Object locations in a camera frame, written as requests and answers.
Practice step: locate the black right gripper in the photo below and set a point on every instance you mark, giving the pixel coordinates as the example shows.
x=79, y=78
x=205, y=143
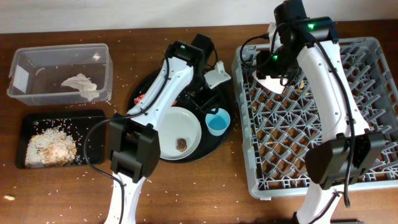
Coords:
x=263, y=67

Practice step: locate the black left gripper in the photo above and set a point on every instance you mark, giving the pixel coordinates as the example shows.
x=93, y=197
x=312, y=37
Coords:
x=207, y=102

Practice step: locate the pink bowl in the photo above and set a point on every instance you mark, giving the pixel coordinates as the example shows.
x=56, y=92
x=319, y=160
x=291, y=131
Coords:
x=275, y=85

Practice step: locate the light blue cup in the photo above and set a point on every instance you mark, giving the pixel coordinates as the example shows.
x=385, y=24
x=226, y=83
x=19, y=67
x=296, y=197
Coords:
x=217, y=121

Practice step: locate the grey plate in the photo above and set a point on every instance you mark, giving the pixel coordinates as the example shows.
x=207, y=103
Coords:
x=178, y=123

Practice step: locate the brown food scrap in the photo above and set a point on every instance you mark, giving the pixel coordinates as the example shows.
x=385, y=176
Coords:
x=181, y=144

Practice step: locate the white tissue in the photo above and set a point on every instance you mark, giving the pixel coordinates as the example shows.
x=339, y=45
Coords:
x=84, y=85

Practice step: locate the rice and peanut waste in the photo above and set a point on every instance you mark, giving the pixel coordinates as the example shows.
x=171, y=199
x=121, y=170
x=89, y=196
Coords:
x=53, y=147

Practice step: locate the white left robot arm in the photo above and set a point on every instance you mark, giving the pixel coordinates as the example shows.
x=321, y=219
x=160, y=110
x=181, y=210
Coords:
x=134, y=146

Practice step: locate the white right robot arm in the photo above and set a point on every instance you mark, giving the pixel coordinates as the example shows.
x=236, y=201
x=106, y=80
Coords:
x=349, y=147

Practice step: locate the grey dishwasher rack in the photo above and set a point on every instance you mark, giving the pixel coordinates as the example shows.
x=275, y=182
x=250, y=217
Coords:
x=278, y=130

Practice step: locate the round black tray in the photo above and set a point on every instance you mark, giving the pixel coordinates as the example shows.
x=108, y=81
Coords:
x=208, y=142

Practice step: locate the red snack wrapper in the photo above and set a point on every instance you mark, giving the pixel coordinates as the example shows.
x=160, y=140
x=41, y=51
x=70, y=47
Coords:
x=138, y=98

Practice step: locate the black rectangular bin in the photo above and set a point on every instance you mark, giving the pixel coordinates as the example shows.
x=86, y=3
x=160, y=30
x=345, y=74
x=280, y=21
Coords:
x=74, y=123

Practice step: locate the clear plastic bin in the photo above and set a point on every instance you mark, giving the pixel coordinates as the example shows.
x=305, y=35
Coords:
x=36, y=73

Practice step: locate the peanut on table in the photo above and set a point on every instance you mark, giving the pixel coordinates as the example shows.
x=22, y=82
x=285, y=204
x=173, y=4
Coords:
x=9, y=197

